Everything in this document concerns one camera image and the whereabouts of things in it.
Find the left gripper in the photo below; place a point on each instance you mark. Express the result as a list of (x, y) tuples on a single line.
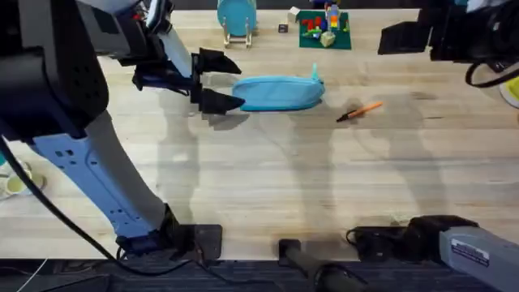
[(178, 54)]

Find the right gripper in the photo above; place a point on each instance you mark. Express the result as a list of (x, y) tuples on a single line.
[(454, 36)]

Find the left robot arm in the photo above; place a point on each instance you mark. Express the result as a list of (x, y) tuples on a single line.
[(101, 182)]

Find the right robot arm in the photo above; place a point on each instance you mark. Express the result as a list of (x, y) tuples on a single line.
[(478, 251)]

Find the blue soft zip bag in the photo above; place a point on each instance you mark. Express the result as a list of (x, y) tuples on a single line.
[(280, 93)]

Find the small wooden plate stand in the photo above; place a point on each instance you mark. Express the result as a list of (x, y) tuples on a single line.
[(237, 39)]

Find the blue plate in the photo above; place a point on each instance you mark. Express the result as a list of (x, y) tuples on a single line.
[(237, 14)]

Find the green board with toy blocks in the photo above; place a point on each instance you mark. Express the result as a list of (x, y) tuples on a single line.
[(324, 32)]

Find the small dark cube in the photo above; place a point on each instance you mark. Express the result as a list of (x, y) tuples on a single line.
[(283, 28)]

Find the orange pen with black cap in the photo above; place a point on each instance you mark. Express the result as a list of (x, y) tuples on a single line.
[(359, 112)]

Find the white toy block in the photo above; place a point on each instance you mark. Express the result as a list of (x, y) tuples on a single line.
[(293, 14)]

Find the yellow-green round dish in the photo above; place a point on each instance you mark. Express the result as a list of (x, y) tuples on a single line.
[(511, 92)]

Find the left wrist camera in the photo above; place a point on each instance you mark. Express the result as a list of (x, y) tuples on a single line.
[(158, 79)]

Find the black camera post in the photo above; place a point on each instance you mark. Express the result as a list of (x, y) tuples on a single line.
[(308, 263)]

